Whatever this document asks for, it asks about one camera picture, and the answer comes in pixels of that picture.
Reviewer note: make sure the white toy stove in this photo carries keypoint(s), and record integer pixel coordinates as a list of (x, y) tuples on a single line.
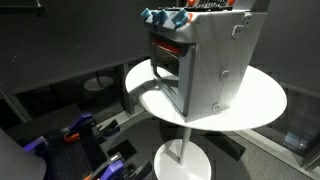
[(216, 50)]

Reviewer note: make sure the grey rounded cover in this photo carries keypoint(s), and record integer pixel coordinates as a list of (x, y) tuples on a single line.
[(18, 160)]

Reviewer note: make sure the grey oven door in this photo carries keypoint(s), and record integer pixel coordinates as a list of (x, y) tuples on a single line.
[(186, 80)]

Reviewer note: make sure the blue stove knob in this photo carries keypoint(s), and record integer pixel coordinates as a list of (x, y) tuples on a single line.
[(181, 18), (162, 16), (146, 14)]

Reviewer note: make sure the round white pedestal table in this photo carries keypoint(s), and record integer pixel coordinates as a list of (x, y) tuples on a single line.
[(260, 100)]

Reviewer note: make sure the orange stove button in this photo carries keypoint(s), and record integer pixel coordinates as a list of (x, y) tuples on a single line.
[(231, 1), (191, 2), (190, 17)]

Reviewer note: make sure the purple orange spring clamp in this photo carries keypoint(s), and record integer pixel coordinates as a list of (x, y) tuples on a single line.
[(80, 123)]

